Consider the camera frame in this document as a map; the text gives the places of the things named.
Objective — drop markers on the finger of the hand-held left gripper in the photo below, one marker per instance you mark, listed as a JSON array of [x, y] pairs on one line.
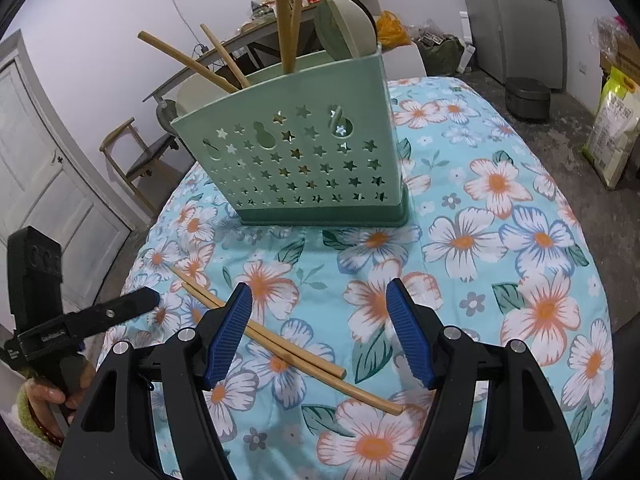
[[130, 305]]

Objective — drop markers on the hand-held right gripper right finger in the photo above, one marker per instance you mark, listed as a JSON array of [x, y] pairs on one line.
[[407, 330]]

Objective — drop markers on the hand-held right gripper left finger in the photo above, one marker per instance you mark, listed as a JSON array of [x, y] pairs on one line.
[[230, 340]]

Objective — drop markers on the green plastic utensil holder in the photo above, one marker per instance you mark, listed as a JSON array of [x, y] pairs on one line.
[[390, 160]]

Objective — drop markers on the white rice paddle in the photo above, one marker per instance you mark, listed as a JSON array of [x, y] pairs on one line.
[[200, 91]]

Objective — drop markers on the beige plastic ladle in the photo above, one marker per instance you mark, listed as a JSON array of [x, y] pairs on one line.
[[345, 25]]

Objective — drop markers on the person's left forearm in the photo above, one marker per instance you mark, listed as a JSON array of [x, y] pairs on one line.
[[20, 440]]

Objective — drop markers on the person's left hand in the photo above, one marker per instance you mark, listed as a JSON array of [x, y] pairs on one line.
[[42, 392]]

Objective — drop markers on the floral blue blanket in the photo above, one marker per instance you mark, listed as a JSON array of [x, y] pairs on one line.
[[475, 240]]

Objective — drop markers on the white panel door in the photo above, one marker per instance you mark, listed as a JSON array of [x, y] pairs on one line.
[[40, 160]]

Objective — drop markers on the wooden chair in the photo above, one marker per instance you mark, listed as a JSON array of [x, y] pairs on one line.
[[145, 157]]

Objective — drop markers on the dark grey rice cooker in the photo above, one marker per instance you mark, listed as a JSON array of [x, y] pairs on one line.
[[527, 100]]

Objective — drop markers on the white box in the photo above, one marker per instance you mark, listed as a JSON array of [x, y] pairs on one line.
[[407, 62]]

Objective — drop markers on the olive green bag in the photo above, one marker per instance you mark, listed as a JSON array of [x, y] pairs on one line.
[[440, 52]]

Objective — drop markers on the yellow green rice bag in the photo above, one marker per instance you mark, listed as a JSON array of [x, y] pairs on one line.
[[612, 130]]

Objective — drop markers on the yellow plastic bag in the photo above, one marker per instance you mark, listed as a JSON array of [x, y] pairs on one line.
[[392, 30]]

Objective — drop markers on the grey refrigerator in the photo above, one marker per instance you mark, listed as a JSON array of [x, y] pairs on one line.
[[515, 10]]

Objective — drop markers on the brown cardboard carton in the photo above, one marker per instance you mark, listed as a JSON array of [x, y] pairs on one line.
[[625, 67]]

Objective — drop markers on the crinkled plastic bag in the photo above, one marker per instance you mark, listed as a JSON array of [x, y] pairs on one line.
[[617, 35]]

